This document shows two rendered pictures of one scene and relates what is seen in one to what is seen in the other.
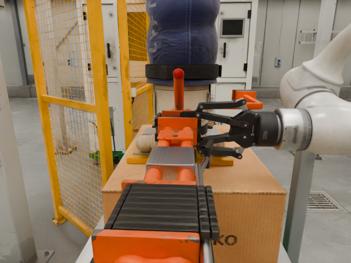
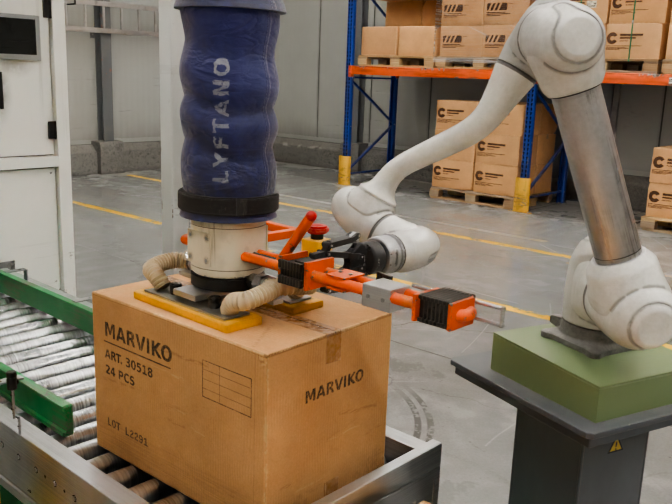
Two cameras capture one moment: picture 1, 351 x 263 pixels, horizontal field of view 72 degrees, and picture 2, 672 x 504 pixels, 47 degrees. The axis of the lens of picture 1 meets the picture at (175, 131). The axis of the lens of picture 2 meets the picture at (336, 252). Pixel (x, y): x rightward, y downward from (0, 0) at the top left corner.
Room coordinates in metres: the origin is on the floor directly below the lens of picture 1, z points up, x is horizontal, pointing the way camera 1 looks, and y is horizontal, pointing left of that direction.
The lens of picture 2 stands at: (-0.51, 1.17, 1.47)
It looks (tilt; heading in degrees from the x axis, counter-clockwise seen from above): 13 degrees down; 309
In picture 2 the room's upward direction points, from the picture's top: 2 degrees clockwise
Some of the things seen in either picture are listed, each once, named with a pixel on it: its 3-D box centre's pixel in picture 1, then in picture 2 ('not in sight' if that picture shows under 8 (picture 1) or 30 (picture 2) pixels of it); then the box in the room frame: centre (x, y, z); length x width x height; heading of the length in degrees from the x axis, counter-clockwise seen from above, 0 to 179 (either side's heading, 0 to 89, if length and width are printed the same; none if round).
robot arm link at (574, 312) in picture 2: not in sight; (601, 279); (0.15, -0.68, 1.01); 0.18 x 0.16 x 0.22; 132
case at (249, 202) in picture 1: (188, 199); (238, 381); (0.77, -0.04, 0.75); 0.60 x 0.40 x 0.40; 179
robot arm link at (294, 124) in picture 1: (286, 129); (381, 254); (0.50, -0.24, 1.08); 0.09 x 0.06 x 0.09; 177
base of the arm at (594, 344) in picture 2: not in sight; (586, 328); (0.18, -0.69, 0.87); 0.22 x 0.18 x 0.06; 161
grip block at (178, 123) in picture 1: (178, 126); (305, 270); (0.53, -0.01, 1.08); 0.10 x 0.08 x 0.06; 87
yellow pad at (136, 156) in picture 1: (153, 138); (194, 300); (0.78, 0.08, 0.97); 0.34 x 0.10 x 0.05; 177
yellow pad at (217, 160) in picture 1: (210, 139); (258, 286); (0.77, -0.11, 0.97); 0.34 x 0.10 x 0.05; 177
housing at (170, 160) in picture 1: (171, 169); (386, 295); (0.31, 0.01, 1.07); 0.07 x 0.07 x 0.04; 87
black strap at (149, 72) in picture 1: (183, 70); (229, 198); (0.78, -0.02, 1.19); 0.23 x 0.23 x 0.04
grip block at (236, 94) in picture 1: (243, 96); not in sight; (1.06, -0.30, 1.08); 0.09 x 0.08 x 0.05; 87
